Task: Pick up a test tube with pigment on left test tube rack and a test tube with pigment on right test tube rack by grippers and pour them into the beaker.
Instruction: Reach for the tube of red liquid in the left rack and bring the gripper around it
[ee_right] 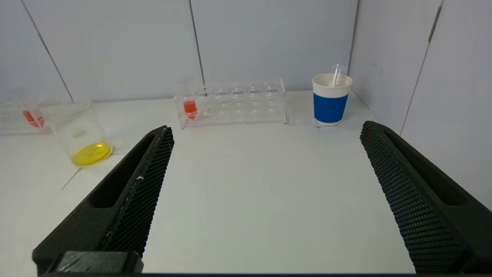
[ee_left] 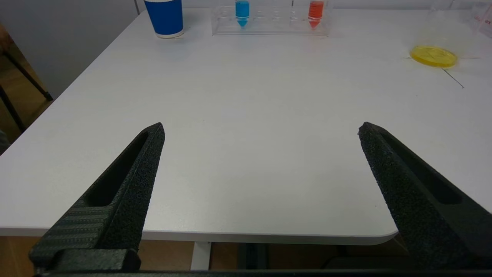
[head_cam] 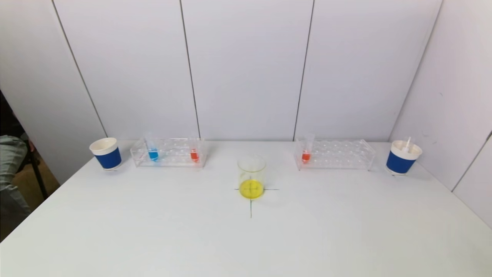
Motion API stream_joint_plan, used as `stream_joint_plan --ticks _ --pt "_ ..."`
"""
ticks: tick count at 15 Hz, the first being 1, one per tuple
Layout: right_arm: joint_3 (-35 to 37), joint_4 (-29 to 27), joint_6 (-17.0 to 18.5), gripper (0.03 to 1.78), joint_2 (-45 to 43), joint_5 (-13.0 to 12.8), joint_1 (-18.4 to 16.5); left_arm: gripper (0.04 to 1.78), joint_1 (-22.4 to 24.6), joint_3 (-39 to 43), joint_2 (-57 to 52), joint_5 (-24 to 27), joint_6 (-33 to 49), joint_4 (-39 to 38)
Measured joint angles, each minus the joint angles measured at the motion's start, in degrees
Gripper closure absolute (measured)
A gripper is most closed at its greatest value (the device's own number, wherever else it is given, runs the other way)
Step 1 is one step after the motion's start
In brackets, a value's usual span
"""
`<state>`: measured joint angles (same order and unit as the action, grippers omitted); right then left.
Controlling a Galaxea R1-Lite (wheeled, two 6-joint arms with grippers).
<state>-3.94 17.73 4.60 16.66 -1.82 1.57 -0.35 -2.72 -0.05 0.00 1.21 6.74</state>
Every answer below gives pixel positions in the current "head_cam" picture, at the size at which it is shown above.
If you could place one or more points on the test tube with yellow pigment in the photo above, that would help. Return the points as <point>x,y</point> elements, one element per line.
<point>406,147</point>

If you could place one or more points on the clear glass beaker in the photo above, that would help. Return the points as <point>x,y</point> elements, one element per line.
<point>251,188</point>

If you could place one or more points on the test tube with red pigment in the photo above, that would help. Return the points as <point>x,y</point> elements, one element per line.
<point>194,155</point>
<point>306,156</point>

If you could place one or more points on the clear acrylic test tube rack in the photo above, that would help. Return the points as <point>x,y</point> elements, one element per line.
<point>338,157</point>
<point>173,157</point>

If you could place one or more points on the test tube with blue pigment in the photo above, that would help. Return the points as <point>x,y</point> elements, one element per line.
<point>153,154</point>

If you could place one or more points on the blue white paper cup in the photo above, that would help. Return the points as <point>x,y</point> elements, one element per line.
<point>399,162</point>
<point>108,158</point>

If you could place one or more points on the black metal stand legs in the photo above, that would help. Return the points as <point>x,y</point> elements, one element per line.
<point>38,179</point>

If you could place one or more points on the person in grey clothes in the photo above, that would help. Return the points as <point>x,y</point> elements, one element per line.
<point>9,173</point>

